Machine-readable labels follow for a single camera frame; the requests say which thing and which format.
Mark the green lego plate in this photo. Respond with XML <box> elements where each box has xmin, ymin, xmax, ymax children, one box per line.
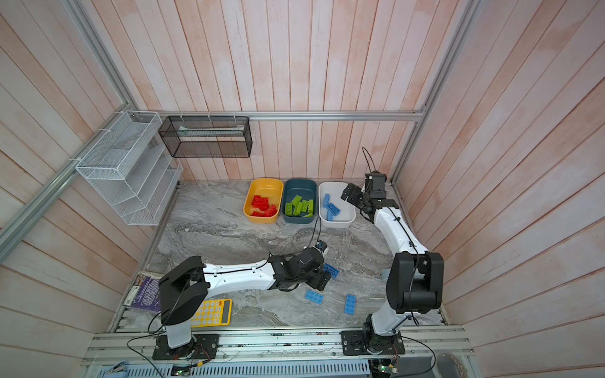
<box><xmin>305</xmin><ymin>199</ymin><xmax>314</xmax><ymax>217</ymax></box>

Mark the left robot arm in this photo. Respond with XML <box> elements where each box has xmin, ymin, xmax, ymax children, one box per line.
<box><xmin>158</xmin><ymin>247</ymin><xmax>332</xmax><ymax>351</ymax></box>

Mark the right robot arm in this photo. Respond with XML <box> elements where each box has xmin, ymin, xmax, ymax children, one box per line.
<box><xmin>341</xmin><ymin>170</ymin><xmax>444</xmax><ymax>354</ymax></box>

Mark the white plastic bin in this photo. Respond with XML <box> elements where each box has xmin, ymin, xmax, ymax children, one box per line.
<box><xmin>318</xmin><ymin>181</ymin><xmax>356</xmax><ymax>228</ymax></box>

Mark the teal plastic bin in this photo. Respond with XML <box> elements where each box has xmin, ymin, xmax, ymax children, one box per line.
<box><xmin>281</xmin><ymin>179</ymin><xmax>318</xmax><ymax>225</ymax></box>

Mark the yellow plastic bin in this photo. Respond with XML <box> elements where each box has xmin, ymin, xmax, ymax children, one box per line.
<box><xmin>244</xmin><ymin>178</ymin><xmax>285</xmax><ymax>224</ymax></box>

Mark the yellow calculator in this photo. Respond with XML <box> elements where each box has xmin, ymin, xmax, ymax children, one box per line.
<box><xmin>191</xmin><ymin>299</ymin><xmax>233</xmax><ymax>329</ymax></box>

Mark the purple book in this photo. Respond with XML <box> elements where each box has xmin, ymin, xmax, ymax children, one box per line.
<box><xmin>123</xmin><ymin>271</ymin><xmax>163</xmax><ymax>313</ymax></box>

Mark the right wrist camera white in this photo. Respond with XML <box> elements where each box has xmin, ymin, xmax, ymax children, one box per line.
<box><xmin>364</xmin><ymin>171</ymin><xmax>387</xmax><ymax>200</ymax></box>

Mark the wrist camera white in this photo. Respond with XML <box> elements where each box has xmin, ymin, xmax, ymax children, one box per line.
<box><xmin>364</xmin><ymin>171</ymin><xmax>387</xmax><ymax>200</ymax></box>
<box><xmin>314</xmin><ymin>240</ymin><xmax>329</xmax><ymax>255</ymax></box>

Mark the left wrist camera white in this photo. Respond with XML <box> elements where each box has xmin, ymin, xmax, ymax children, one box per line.
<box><xmin>314</xmin><ymin>240</ymin><xmax>329</xmax><ymax>255</ymax></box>

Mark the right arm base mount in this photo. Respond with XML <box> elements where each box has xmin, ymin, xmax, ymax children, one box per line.
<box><xmin>340</xmin><ymin>331</ymin><xmax>405</xmax><ymax>356</ymax></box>

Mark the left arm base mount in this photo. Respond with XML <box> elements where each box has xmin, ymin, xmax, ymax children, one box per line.
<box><xmin>152</xmin><ymin>334</ymin><xmax>220</xmax><ymax>361</ymax></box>

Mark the black wire mesh basket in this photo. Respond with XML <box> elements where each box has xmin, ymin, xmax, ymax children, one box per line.
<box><xmin>158</xmin><ymin>115</ymin><xmax>253</xmax><ymax>158</ymax></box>

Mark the white wire mesh shelf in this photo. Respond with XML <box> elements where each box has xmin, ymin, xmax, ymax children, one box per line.
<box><xmin>77</xmin><ymin>111</ymin><xmax>183</xmax><ymax>226</ymax></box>

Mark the aluminium front rail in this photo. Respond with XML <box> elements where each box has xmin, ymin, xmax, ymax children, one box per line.
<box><xmin>82</xmin><ymin>326</ymin><xmax>474</xmax><ymax>365</ymax></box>

